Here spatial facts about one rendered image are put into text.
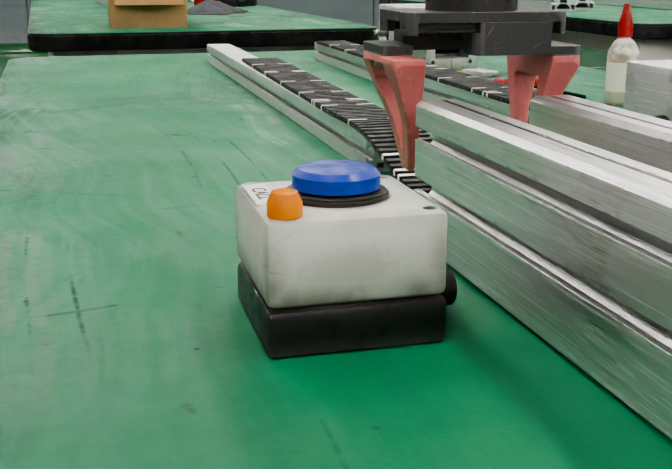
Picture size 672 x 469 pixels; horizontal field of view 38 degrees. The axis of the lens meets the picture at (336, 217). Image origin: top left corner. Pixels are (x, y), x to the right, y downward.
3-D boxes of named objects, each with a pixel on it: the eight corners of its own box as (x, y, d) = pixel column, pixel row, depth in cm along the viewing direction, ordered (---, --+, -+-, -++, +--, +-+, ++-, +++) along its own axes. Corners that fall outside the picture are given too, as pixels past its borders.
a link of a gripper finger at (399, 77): (501, 176, 60) (508, 22, 58) (390, 182, 59) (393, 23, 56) (460, 156, 67) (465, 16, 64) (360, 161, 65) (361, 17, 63)
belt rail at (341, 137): (207, 61, 168) (206, 44, 167) (230, 61, 169) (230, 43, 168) (366, 172, 78) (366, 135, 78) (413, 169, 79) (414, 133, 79)
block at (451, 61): (387, 65, 162) (388, 6, 160) (450, 63, 166) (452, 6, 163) (411, 71, 153) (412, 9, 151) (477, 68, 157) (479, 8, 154)
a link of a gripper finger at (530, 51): (575, 172, 62) (585, 21, 59) (470, 178, 60) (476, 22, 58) (529, 153, 68) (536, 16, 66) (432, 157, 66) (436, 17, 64)
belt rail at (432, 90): (314, 59, 173) (314, 42, 172) (336, 58, 174) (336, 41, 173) (580, 160, 83) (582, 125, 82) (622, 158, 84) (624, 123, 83)
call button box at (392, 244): (237, 300, 48) (234, 176, 47) (422, 284, 51) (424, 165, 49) (268, 361, 41) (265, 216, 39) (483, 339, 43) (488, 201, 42)
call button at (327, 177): (283, 201, 46) (283, 159, 45) (365, 196, 47) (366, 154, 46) (302, 222, 42) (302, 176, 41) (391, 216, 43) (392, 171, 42)
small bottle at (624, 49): (640, 104, 117) (648, 3, 114) (630, 107, 114) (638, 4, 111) (610, 101, 119) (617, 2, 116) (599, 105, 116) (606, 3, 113)
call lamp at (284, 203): (263, 212, 41) (263, 184, 41) (298, 210, 42) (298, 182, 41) (270, 221, 40) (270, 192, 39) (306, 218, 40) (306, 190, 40)
